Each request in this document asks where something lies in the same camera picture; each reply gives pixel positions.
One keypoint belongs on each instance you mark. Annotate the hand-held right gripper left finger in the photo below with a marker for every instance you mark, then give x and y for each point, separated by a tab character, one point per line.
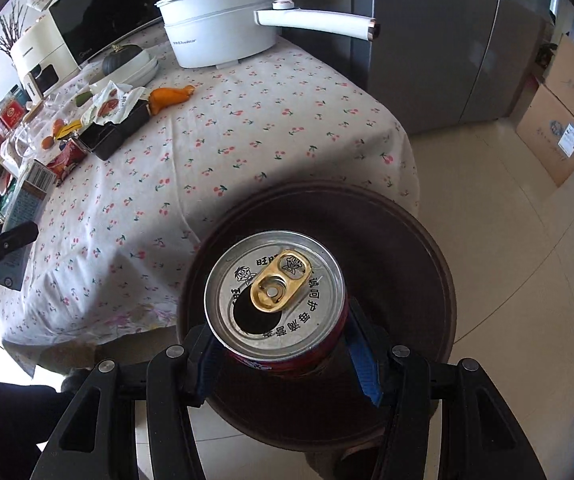
208	370

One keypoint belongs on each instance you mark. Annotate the printed paper food wrapper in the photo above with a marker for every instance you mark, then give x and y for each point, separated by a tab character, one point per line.
112	100

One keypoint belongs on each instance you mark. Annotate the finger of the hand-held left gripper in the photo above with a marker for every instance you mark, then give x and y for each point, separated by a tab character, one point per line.
9	240

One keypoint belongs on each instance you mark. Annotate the white electric cooking pot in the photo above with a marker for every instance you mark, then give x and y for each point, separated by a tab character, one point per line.
217	25

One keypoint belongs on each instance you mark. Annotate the cherry print tablecloth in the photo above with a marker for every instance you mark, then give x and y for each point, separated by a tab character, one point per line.
247	135

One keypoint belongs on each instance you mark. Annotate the cream kitchen appliance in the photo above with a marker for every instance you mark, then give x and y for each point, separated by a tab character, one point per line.
42	55

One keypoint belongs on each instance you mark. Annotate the person's dark trousers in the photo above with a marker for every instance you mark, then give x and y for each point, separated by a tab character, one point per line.
12	420

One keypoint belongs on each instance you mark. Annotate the small orange fruit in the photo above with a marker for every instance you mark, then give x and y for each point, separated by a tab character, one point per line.
48	142
59	127

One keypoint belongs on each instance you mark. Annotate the red snack packet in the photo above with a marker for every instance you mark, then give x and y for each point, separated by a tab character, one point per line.
67	160

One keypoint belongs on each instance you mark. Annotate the white dish at edge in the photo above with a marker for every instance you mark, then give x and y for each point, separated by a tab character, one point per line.
144	71

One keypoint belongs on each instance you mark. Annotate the red drink can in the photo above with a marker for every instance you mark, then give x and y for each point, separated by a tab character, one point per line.
287	320

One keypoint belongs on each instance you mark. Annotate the dark brown round trash bin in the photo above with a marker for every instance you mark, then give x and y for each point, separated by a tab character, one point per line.
397	270

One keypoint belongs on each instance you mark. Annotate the orange pepper with stem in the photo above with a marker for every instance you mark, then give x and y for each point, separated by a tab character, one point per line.
169	97

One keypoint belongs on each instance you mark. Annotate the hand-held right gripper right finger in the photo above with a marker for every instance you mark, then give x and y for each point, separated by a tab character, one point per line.
364	360

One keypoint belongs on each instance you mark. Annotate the black plastic food tray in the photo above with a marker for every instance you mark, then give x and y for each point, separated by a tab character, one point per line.
112	132

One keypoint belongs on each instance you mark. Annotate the red flat packet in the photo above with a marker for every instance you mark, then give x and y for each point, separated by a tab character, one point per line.
12	114

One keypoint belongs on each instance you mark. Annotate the dark green pumpkin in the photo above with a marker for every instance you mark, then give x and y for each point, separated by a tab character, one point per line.
119	59

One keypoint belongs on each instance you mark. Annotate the blue carton box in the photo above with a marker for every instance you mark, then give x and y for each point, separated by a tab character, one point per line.
24	210

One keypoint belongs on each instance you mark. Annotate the grey refrigerator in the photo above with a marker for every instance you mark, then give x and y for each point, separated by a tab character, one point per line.
432	40

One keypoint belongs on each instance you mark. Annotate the dried branches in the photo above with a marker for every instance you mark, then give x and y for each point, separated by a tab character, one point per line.
7	35

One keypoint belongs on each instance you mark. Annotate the black microwave oven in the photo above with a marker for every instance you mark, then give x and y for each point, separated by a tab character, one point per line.
102	5

